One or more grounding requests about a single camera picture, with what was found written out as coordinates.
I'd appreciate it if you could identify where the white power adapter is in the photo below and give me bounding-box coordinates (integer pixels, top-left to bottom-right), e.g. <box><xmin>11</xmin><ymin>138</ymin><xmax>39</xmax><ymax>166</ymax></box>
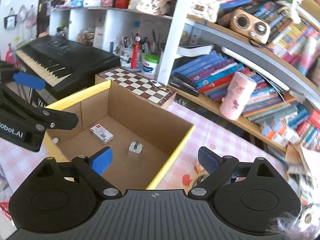
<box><xmin>129</xmin><ymin>141</ymin><xmax>143</xmax><ymax>154</ymax></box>

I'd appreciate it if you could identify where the white green-lid jar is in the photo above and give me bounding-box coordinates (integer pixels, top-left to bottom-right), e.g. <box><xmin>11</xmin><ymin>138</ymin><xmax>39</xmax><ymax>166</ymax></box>
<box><xmin>142</xmin><ymin>54</ymin><xmax>160</xmax><ymax>79</ymax></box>

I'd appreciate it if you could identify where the red tassel pen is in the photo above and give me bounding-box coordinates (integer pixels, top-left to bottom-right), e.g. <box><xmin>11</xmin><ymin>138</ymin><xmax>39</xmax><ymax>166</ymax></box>
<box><xmin>131</xmin><ymin>36</ymin><xmax>141</xmax><ymax>69</ymax></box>

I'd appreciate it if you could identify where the black Yamaha keyboard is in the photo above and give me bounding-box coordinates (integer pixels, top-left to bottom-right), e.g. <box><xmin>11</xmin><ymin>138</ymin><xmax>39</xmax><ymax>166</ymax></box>
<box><xmin>16</xmin><ymin>35</ymin><xmax>120</xmax><ymax>100</ymax></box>

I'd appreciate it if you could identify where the white bookshelf unit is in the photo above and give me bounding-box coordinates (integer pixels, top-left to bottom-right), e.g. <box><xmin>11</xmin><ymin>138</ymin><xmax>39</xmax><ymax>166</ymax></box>
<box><xmin>48</xmin><ymin>0</ymin><xmax>320</xmax><ymax>156</ymax></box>

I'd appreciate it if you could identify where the wooden retro radio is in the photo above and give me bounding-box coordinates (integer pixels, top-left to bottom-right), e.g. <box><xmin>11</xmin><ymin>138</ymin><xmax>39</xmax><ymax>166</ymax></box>
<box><xmin>230</xmin><ymin>9</ymin><xmax>271</xmax><ymax>44</ymax></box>

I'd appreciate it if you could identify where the pen holder cup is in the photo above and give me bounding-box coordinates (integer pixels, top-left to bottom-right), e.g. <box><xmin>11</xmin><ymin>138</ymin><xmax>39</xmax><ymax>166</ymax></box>
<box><xmin>120</xmin><ymin>36</ymin><xmax>135</xmax><ymax>68</ymax></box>

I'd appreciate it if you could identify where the yellow cardboard box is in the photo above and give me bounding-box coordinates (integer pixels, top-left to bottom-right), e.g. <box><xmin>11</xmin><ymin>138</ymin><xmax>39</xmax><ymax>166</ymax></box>
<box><xmin>43</xmin><ymin>81</ymin><xmax>194</xmax><ymax>191</ymax></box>

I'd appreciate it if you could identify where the pink printed tumbler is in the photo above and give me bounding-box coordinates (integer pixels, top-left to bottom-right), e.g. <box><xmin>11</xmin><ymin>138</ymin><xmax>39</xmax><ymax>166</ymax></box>
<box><xmin>219</xmin><ymin>72</ymin><xmax>257</xmax><ymax>121</ymax></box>

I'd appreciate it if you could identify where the small white red box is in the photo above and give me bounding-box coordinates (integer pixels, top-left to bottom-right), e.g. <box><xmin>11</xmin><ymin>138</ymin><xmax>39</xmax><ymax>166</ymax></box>
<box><xmin>90</xmin><ymin>124</ymin><xmax>113</xmax><ymax>145</ymax></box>

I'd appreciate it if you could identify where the wooden chessboard box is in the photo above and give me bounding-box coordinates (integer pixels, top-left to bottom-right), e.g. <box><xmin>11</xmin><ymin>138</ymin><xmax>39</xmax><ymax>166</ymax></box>
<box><xmin>95</xmin><ymin>67</ymin><xmax>176</xmax><ymax>109</ymax></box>

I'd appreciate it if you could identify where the white quilted handbag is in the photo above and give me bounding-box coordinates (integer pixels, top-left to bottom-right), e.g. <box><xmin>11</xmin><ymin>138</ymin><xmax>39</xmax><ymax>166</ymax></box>
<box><xmin>188</xmin><ymin>0</ymin><xmax>220</xmax><ymax>23</ymax></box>

